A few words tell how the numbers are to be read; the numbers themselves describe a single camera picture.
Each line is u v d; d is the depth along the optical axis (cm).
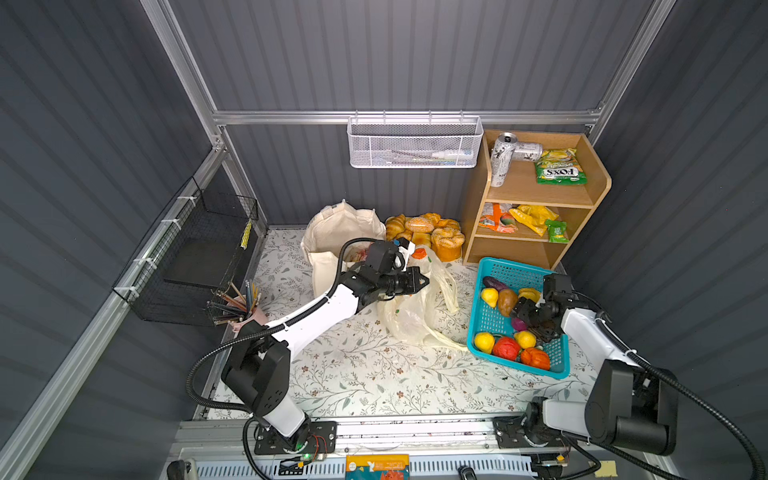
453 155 90
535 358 80
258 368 44
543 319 67
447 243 104
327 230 97
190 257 73
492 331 91
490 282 99
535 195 86
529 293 94
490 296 95
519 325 87
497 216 97
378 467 69
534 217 96
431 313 96
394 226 115
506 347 81
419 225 112
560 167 89
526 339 85
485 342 85
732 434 35
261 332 45
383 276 66
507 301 93
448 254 105
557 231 94
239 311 87
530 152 91
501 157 79
